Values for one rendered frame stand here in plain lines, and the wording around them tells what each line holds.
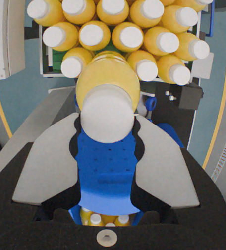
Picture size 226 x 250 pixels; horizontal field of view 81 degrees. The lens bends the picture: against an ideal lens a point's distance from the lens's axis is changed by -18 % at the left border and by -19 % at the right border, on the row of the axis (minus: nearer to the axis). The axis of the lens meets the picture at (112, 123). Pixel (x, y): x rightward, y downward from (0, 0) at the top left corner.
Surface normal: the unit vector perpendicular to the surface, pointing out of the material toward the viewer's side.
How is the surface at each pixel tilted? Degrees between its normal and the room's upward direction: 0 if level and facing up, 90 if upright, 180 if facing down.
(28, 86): 0
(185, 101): 0
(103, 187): 90
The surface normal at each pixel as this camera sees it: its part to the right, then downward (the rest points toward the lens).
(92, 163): 0.06, -0.87
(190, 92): 0.01, 0.50
